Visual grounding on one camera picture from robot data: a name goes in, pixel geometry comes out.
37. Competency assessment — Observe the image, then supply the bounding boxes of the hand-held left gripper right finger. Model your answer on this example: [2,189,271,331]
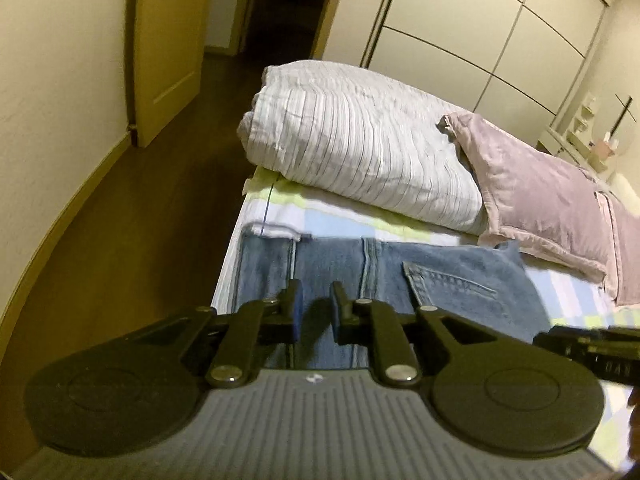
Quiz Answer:
[329,281,505,387]

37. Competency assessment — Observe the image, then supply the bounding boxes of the blue jeans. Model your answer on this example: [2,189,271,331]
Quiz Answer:
[234,230,553,371]

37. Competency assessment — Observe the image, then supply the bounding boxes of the white striped duvet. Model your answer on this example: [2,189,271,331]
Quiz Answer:
[236,60,490,235]

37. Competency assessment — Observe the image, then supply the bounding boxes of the cream wardrobe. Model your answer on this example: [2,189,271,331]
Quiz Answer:
[320,0,623,128]

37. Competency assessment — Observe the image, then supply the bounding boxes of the bed with checkered sheet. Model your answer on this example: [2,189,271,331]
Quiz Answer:
[210,165,640,441]

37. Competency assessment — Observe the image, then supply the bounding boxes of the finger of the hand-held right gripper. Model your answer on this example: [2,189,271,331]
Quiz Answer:
[532,326,640,359]

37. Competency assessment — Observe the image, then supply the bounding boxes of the cream door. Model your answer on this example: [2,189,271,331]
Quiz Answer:
[129,0,213,149]

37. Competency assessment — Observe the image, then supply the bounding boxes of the white tiered organizer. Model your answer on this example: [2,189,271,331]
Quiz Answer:
[567,91,601,143]

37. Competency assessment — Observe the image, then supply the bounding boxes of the white nightstand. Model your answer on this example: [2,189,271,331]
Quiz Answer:
[537,125,616,181]

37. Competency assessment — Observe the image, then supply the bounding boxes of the pink pillow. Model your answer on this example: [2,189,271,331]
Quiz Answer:
[437,111,617,281]
[595,190,640,308]

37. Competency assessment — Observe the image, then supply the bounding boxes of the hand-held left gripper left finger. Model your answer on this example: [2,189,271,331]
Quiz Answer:
[127,279,306,389]

